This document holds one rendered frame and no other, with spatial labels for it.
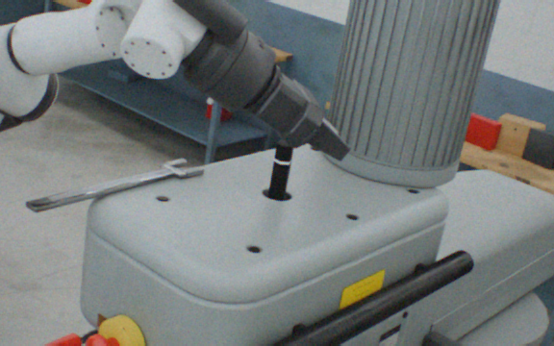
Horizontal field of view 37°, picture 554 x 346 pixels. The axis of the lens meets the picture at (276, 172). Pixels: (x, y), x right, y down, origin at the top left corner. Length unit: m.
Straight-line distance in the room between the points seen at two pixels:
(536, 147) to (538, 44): 0.79
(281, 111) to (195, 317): 0.25
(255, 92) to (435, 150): 0.31
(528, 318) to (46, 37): 1.02
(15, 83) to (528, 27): 4.58
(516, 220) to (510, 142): 3.47
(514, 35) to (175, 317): 4.72
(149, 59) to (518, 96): 4.66
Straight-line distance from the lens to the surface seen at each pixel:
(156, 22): 0.88
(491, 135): 4.91
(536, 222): 1.57
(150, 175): 1.00
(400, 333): 1.20
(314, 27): 6.26
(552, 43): 5.35
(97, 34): 0.96
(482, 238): 1.40
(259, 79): 0.92
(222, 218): 0.93
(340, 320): 0.95
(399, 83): 1.09
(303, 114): 0.93
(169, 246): 0.86
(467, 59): 1.11
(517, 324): 1.58
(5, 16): 8.35
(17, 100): 1.07
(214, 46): 0.91
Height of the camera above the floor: 2.28
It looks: 21 degrees down
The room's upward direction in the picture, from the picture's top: 10 degrees clockwise
